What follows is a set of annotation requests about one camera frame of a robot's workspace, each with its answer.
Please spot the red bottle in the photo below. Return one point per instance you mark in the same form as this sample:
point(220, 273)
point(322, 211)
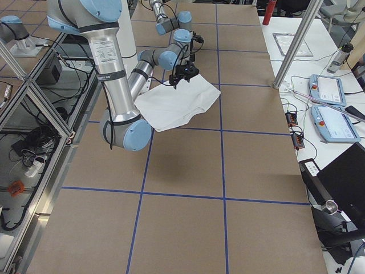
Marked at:
point(269, 12)

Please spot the white long-sleeve printed shirt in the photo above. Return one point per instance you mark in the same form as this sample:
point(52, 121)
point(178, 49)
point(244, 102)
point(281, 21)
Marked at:
point(165, 107)

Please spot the aluminium side frame rail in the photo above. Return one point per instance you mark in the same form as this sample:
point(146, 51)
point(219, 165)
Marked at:
point(40, 126)

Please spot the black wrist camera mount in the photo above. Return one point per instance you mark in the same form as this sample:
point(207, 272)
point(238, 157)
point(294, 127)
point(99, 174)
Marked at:
point(191, 72)
point(197, 38)

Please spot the aluminium frame post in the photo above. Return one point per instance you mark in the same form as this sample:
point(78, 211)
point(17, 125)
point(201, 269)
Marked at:
point(300, 34)

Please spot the blue teach pendant near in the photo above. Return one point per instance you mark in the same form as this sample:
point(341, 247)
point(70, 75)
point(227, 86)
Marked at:
point(333, 126)

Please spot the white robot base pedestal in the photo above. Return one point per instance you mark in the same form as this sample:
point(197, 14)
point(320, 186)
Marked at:
point(125, 31)

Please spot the blue teach pendant far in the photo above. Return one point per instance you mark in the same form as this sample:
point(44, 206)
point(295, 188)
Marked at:
point(327, 89)

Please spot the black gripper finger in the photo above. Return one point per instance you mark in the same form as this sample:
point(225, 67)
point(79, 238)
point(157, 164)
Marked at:
point(172, 81)
point(175, 82)

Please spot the black laptop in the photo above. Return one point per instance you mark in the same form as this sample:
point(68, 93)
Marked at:
point(341, 182)

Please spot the black framed white sheet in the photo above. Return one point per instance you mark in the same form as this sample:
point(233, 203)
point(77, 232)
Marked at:
point(284, 40)

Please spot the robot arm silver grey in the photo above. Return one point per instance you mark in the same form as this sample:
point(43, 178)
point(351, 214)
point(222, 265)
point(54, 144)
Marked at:
point(97, 21)
point(165, 24)

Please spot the clear water bottle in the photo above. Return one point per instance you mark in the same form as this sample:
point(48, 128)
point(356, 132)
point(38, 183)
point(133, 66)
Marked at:
point(340, 58)

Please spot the blue teach pendant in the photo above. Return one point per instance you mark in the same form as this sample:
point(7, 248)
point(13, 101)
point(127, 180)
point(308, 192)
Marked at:
point(333, 126)
point(327, 89)

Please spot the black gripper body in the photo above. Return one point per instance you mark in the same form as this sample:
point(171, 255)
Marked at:
point(181, 71)

